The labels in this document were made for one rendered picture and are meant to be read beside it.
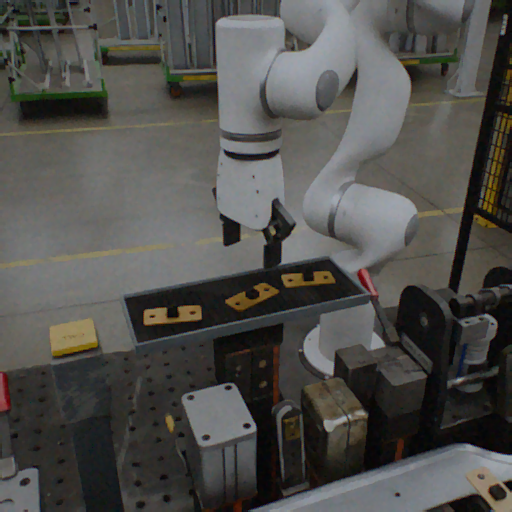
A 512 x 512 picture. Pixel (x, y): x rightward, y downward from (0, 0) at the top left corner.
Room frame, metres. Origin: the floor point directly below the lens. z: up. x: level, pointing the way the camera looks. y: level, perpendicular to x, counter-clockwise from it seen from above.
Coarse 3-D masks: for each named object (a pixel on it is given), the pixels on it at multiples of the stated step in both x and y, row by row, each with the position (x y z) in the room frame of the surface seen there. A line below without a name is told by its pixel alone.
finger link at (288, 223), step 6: (276, 198) 0.70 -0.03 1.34; (276, 204) 0.69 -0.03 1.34; (276, 210) 0.68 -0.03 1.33; (282, 210) 0.68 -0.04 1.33; (282, 216) 0.68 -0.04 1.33; (288, 216) 0.68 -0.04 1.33; (282, 222) 0.67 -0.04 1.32; (288, 222) 0.67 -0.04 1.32; (294, 222) 0.67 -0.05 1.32; (282, 228) 0.67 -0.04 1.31; (288, 228) 0.67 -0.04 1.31; (288, 234) 0.67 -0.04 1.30
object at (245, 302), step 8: (256, 288) 0.75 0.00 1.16; (264, 288) 0.76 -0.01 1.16; (272, 288) 0.75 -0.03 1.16; (240, 296) 0.73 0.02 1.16; (248, 296) 0.73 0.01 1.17; (256, 296) 0.73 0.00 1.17; (264, 296) 0.73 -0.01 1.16; (232, 304) 0.71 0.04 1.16; (240, 304) 0.71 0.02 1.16; (248, 304) 0.71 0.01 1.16; (256, 304) 0.71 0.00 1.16
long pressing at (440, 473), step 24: (432, 456) 0.56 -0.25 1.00; (456, 456) 0.57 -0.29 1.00; (480, 456) 0.57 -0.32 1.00; (504, 456) 0.56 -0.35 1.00; (336, 480) 0.52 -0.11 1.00; (360, 480) 0.52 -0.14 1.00; (384, 480) 0.52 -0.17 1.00; (408, 480) 0.52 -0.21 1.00; (432, 480) 0.53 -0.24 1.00; (456, 480) 0.53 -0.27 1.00; (504, 480) 0.53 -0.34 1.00; (288, 504) 0.48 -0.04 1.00; (312, 504) 0.49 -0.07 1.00; (336, 504) 0.49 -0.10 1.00; (360, 504) 0.49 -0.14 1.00; (384, 504) 0.49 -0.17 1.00; (408, 504) 0.49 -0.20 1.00; (432, 504) 0.49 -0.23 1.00
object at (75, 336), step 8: (80, 320) 0.67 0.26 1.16; (88, 320) 0.67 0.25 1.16; (56, 328) 0.65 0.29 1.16; (64, 328) 0.65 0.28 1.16; (72, 328) 0.65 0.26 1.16; (80, 328) 0.65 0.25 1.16; (88, 328) 0.65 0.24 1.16; (56, 336) 0.63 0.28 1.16; (64, 336) 0.63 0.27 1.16; (72, 336) 0.63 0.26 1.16; (80, 336) 0.63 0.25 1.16; (88, 336) 0.63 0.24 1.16; (56, 344) 0.62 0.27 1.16; (64, 344) 0.62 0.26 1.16; (72, 344) 0.62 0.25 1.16; (80, 344) 0.62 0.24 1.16; (88, 344) 0.62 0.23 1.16; (96, 344) 0.62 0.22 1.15; (56, 352) 0.61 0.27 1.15; (64, 352) 0.61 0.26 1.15; (72, 352) 0.61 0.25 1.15
